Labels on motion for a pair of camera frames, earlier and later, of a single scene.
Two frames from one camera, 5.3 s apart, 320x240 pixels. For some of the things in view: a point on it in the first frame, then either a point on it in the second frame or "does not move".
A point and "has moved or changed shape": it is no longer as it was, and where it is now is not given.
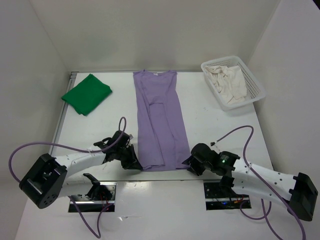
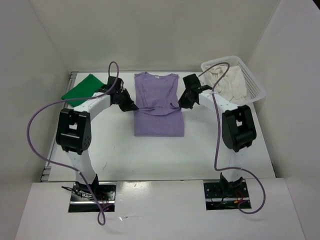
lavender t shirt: (163, 136) has moved or changed shape
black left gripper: (133, 158) → (125, 107)
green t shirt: (86, 94) does not move
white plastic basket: (233, 82) does not move
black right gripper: (194, 168) → (183, 103)
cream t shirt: (230, 82) does not move
